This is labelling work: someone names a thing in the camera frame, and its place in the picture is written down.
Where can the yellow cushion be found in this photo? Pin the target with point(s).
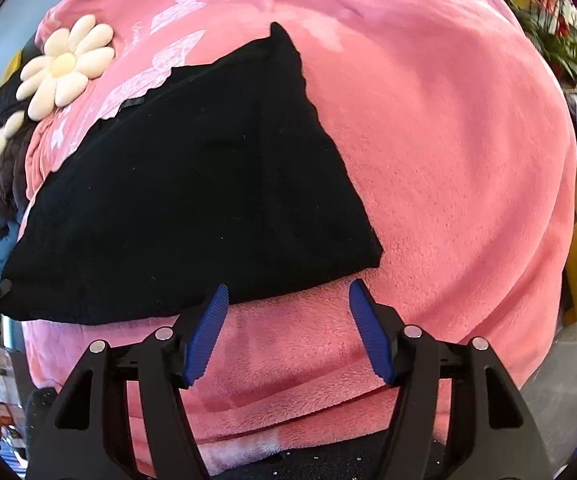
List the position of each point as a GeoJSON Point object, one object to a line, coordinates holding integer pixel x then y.
{"type": "Point", "coordinates": [11, 65]}

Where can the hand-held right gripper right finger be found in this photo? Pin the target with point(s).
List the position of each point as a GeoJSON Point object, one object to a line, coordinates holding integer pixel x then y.
{"type": "Point", "coordinates": [373, 335]}

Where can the pink printed fleece blanket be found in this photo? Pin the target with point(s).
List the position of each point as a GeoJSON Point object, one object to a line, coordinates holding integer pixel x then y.
{"type": "Point", "coordinates": [443, 160]}

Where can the green potted plant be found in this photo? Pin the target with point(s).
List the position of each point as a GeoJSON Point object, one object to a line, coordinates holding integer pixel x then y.
{"type": "Point", "coordinates": [563, 25]}

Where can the black speckled seat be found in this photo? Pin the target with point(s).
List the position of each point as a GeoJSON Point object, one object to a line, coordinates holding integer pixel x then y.
{"type": "Point", "coordinates": [318, 462]}

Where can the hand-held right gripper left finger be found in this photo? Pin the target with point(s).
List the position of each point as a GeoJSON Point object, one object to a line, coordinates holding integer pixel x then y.
{"type": "Point", "coordinates": [208, 335]}

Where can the black knit sweater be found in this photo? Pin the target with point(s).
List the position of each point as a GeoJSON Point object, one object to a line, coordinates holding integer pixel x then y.
{"type": "Point", "coordinates": [193, 195]}

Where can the dark brown puffer jacket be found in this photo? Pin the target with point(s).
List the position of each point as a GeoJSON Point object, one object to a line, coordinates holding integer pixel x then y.
{"type": "Point", "coordinates": [1, 185]}

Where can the small cream flower pillow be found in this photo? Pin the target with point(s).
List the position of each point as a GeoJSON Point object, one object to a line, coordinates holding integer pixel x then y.
{"type": "Point", "coordinates": [1, 137]}

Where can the large cream flower pillow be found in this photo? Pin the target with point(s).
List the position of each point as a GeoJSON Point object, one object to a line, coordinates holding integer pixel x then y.
{"type": "Point", "coordinates": [63, 67]}

